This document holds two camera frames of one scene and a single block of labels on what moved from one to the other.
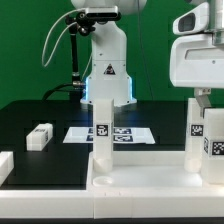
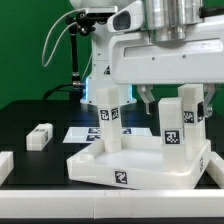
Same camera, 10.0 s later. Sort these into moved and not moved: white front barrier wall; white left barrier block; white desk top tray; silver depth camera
Moved: white desk top tray
Not moved: white front barrier wall; white left barrier block; silver depth camera
